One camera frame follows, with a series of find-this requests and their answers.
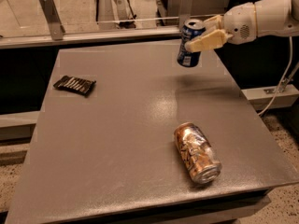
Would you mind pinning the metal bracket post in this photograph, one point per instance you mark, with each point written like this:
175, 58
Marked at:
53, 20
184, 12

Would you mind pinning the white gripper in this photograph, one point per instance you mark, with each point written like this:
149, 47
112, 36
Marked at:
239, 23

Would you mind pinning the horizontal metal rail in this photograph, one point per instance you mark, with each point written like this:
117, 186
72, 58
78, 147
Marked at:
87, 38

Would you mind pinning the orange soda can lying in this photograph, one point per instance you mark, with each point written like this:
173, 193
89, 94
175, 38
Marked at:
197, 154

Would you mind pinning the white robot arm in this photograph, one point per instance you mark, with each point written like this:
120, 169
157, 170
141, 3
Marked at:
275, 17

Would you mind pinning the right metal bracket post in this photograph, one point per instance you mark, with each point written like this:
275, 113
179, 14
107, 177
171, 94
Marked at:
184, 12

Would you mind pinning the left metal bracket post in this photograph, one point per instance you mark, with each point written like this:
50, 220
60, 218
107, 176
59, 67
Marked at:
53, 20

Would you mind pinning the black snack packet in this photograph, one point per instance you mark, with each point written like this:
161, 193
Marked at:
75, 84

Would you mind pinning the blue pepsi can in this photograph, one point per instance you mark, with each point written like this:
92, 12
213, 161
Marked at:
187, 57

